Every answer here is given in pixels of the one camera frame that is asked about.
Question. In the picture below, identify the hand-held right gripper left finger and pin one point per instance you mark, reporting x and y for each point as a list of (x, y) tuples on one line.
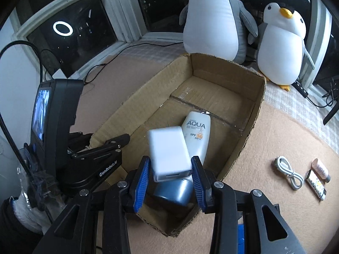
[(140, 184)]

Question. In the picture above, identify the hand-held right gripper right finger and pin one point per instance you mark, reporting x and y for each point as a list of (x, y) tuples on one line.
[(199, 184)]

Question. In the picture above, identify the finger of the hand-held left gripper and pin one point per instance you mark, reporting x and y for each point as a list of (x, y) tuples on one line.
[(80, 139), (111, 143)]

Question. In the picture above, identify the white power adapter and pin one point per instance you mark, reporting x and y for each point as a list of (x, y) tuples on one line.
[(166, 148)]

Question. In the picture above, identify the white sunscreen bottle blue cap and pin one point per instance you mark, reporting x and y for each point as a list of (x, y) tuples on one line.
[(197, 137)]

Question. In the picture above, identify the cardboard box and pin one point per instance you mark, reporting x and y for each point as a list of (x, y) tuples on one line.
[(148, 98)]

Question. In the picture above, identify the patterned white tube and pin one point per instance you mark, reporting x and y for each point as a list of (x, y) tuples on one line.
[(316, 186)]

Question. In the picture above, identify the pink lip balm tube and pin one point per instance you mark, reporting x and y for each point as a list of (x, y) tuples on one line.
[(321, 169)]

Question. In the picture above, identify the person's left forearm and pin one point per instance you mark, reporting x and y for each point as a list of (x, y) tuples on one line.
[(13, 236)]

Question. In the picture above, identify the person's left hand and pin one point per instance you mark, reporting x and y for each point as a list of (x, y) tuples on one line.
[(23, 214)]

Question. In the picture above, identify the white checked blanket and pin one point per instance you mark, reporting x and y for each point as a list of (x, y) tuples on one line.
[(291, 103)]

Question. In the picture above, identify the large penguin plush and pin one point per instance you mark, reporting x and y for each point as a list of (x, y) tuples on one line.
[(209, 23)]

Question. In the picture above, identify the small penguin plush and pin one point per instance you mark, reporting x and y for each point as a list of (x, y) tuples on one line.
[(280, 45)]

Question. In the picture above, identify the white window frame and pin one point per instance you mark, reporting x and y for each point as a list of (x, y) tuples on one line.
[(119, 13)]

